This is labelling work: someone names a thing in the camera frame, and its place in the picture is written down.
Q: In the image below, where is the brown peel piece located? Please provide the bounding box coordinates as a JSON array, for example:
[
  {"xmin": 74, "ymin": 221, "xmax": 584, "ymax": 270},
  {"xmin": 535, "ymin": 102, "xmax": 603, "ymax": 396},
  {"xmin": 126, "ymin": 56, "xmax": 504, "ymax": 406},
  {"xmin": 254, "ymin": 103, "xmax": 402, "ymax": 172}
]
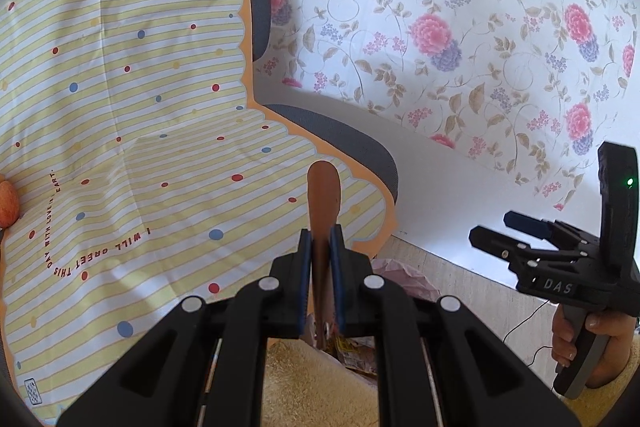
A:
[{"xmin": 307, "ymin": 160, "xmax": 341, "ymax": 350}]

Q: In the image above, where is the pink lined trash bin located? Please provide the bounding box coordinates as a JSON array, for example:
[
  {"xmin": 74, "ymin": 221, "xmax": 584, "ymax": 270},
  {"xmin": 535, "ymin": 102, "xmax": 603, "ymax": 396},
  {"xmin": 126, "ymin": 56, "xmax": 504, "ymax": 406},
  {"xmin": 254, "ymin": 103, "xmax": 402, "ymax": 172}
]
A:
[{"xmin": 324, "ymin": 251, "xmax": 440, "ymax": 381}]

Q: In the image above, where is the person's right hand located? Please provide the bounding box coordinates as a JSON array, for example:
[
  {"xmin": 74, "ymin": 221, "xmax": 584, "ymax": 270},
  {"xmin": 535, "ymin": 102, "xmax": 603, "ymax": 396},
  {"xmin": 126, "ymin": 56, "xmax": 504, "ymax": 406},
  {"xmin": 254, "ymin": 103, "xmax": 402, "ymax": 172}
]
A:
[{"xmin": 551, "ymin": 305, "xmax": 637, "ymax": 389}]

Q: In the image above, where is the beige fuzzy right sleeve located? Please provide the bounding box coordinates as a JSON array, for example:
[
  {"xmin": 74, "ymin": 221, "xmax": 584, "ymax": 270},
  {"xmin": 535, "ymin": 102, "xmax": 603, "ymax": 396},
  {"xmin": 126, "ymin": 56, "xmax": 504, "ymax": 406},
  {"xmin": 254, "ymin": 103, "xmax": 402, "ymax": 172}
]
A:
[{"xmin": 561, "ymin": 335, "xmax": 639, "ymax": 427}]

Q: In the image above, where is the grey office chair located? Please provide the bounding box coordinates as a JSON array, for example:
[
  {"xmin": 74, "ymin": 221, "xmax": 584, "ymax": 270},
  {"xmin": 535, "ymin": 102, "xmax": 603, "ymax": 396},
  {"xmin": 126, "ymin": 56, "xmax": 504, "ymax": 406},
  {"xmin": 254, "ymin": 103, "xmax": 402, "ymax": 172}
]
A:
[{"xmin": 242, "ymin": 0, "xmax": 400, "ymax": 204}]

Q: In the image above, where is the yellow striped plastic cover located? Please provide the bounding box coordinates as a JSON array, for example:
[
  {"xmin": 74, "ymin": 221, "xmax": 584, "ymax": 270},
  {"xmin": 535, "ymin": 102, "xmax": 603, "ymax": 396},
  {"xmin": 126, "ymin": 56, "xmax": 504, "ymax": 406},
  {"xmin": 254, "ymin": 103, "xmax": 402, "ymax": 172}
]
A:
[{"xmin": 1, "ymin": 0, "xmax": 396, "ymax": 426}]

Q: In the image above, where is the floral pattern backdrop sheet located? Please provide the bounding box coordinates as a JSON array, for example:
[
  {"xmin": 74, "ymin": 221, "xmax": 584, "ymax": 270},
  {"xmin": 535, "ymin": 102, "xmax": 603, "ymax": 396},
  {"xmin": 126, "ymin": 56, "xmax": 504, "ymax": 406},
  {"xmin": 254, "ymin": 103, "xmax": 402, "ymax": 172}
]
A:
[{"xmin": 256, "ymin": 0, "xmax": 639, "ymax": 213}]

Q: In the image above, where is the black cable on floor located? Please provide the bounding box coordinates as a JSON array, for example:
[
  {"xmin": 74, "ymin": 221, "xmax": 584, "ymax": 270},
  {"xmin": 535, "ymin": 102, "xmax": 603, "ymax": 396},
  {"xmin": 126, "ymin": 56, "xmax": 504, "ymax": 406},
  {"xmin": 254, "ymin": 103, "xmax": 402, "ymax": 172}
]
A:
[{"xmin": 501, "ymin": 298, "xmax": 554, "ymax": 371}]

